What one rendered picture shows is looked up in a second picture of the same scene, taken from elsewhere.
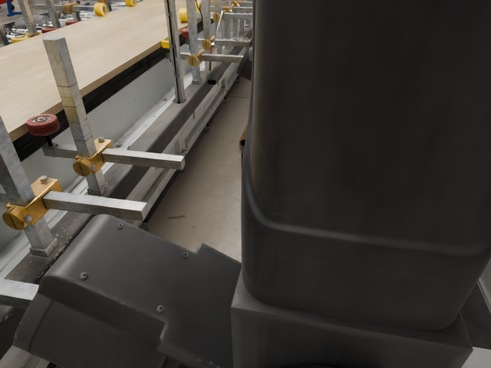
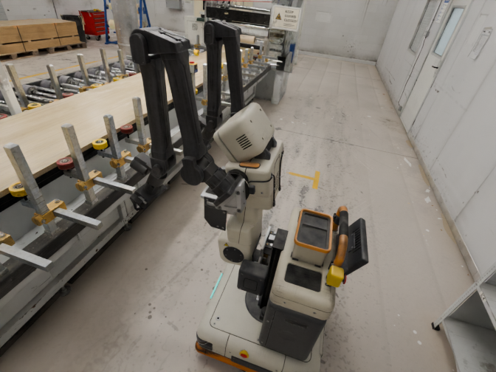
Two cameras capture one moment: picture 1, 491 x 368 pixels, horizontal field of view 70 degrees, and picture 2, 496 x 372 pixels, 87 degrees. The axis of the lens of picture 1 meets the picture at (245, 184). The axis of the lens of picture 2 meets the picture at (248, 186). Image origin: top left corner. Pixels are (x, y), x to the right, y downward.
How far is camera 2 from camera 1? 86 cm
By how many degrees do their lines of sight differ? 2
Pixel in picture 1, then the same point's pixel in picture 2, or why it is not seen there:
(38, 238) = (120, 173)
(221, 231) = not seen: hidden behind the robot
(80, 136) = (141, 136)
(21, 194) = (117, 155)
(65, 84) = (138, 115)
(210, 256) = not seen: hidden behind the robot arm
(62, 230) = (129, 173)
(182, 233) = (187, 192)
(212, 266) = not seen: hidden behind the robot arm
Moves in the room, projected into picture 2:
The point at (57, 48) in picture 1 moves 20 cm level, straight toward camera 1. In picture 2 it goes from (136, 102) to (138, 114)
